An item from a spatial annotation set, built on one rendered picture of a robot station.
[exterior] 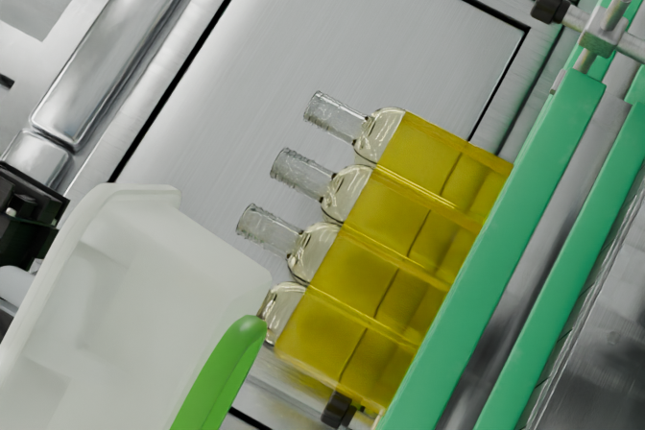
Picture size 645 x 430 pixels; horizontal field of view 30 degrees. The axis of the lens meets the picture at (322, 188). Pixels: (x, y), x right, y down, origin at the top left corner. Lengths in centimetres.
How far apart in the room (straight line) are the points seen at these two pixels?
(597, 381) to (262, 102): 48
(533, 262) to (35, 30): 61
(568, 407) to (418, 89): 45
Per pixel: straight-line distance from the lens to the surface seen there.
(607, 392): 84
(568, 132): 90
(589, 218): 88
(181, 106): 117
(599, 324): 85
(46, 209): 71
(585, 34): 92
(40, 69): 123
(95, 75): 119
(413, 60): 120
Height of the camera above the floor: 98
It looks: 6 degrees up
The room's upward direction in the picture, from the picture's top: 62 degrees counter-clockwise
